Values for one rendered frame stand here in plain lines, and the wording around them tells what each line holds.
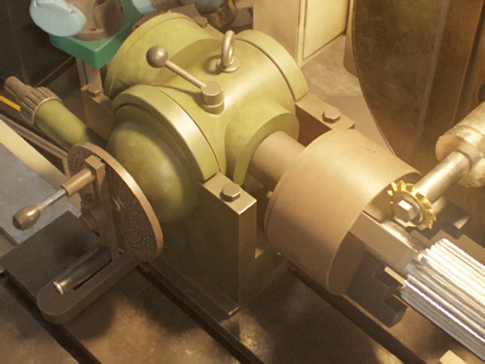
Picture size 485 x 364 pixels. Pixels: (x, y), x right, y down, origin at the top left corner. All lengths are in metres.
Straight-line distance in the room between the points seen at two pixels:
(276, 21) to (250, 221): 0.42
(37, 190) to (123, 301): 0.56
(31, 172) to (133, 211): 0.73
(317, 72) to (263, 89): 1.89
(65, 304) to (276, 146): 0.38
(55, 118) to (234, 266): 0.33
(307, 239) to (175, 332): 0.30
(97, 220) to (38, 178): 0.68
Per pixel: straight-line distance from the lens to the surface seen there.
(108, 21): 2.18
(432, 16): 1.25
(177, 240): 1.37
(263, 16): 1.52
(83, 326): 1.36
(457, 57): 1.24
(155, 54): 1.22
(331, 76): 3.14
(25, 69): 2.60
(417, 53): 1.31
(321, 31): 1.52
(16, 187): 1.89
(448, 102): 1.30
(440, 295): 1.13
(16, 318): 1.39
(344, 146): 1.16
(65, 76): 2.71
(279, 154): 1.22
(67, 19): 1.99
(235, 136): 1.22
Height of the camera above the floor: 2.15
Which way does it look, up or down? 50 degrees down
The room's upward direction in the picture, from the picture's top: straight up
